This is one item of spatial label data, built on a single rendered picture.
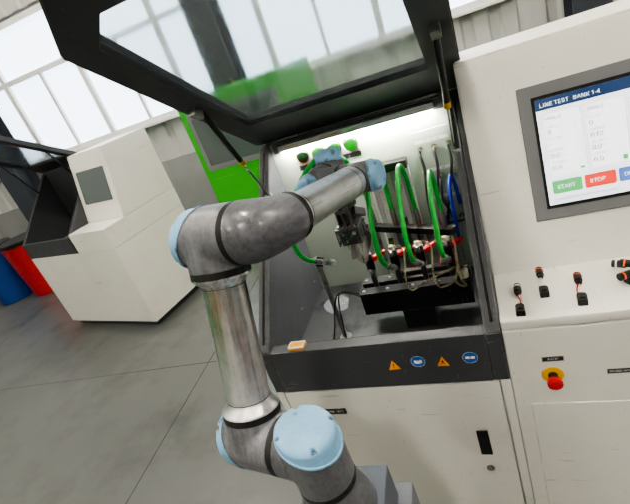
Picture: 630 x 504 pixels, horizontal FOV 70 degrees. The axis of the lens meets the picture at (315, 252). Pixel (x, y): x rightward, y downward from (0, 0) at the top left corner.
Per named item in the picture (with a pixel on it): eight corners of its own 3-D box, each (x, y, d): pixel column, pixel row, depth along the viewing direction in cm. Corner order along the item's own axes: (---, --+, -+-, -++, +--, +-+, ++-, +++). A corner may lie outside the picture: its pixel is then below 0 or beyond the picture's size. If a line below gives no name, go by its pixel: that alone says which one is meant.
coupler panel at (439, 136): (429, 221, 155) (408, 136, 143) (429, 217, 158) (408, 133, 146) (468, 214, 151) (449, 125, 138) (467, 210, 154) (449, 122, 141)
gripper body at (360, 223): (339, 249, 128) (326, 211, 123) (345, 235, 135) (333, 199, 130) (365, 244, 125) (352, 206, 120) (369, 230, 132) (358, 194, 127)
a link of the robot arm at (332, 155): (306, 158, 118) (319, 147, 125) (319, 196, 123) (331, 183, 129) (331, 153, 114) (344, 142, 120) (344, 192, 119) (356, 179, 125)
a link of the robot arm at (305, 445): (340, 510, 78) (315, 459, 73) (279, 492, 86) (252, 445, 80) (364, 452, 87) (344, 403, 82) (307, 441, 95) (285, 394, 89)
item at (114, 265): (56, 340, 442) (-82, 150, 361) (135, 279, 524) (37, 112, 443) (140, 345, 374) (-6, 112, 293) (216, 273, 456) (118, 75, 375)
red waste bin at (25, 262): (22, 302, 590) (-14, 252, 559) (53, 278, 641) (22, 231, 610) (55, 295, 571) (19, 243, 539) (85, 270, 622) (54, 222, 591)
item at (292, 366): (287, 392, 142) (269, 354, 135) (291, 382, 146) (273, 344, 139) (494, 380, 119) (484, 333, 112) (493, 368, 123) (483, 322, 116)
